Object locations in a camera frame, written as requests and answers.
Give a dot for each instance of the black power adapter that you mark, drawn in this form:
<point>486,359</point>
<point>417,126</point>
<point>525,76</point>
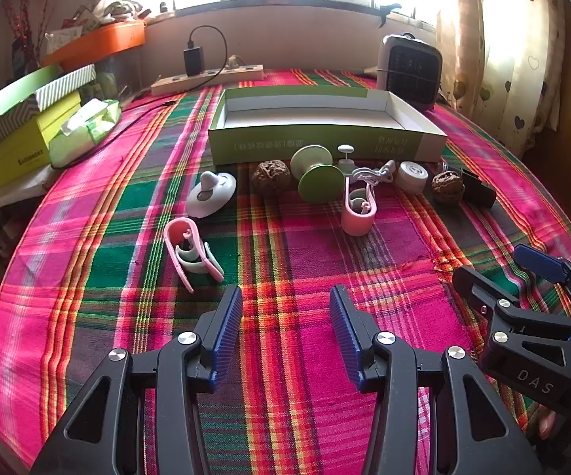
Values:
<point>193,61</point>

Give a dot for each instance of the green cardboard box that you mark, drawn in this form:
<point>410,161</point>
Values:
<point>315,146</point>

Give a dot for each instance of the clear glass tank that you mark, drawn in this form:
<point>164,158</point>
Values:
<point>117,76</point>

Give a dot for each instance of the pink plaid tablecloth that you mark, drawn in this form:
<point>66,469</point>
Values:
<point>290,257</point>

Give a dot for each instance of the yellow-green box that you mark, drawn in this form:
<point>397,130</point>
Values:
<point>18,148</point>

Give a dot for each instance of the brown walnut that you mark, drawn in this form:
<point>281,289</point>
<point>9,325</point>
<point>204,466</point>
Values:
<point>271,174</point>
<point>447,187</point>

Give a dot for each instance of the beige power strip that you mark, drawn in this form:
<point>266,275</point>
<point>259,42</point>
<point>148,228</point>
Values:
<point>206,79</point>

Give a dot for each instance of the green striped box lid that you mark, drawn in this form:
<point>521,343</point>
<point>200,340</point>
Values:
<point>65,86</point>

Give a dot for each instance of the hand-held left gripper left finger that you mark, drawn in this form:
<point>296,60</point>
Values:
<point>228,326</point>

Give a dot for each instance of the white suction cup hook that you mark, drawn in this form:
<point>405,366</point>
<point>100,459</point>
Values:
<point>211,193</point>

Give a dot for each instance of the beige fan heater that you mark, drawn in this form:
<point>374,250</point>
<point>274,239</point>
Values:
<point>414,74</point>

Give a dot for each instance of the chevron patterned box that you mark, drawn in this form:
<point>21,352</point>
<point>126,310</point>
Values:
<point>8,118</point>

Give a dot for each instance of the heart print curtain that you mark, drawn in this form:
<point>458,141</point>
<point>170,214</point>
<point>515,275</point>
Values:
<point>508,34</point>

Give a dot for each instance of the red flower branches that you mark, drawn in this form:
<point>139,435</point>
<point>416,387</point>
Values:
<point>23,20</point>

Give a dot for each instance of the person's right hand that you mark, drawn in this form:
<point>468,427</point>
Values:
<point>546,425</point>

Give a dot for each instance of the white plastic bag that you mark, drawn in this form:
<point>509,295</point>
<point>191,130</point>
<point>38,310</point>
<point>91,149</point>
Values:
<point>117,7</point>

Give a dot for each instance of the small white jar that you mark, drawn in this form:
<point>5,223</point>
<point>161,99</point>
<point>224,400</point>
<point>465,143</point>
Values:
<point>412,175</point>

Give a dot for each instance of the black window hook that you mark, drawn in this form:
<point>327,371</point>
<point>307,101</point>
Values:
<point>386,12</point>

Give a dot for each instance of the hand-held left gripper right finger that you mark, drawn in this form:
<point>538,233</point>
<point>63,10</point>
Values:
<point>347,336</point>

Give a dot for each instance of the small white suction knob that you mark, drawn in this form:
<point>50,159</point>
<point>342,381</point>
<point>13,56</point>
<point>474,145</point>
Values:
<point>346,156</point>

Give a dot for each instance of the green tissue pack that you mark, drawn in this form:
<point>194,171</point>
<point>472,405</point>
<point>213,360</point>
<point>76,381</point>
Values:
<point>85,131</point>

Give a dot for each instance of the black battery charger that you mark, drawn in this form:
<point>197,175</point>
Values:
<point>478,188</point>

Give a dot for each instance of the plain green box lid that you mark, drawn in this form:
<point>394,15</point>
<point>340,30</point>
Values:
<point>23,91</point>

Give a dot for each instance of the green plastic spool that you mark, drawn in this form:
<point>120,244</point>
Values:
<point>315,173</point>

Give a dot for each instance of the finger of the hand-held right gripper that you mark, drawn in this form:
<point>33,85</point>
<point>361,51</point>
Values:
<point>537,262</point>
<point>478,284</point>

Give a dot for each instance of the pink and mint clip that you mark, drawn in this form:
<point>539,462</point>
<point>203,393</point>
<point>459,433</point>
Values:
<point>186,252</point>

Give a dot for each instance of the orange box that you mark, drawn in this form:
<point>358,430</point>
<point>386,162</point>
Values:
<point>102,42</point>

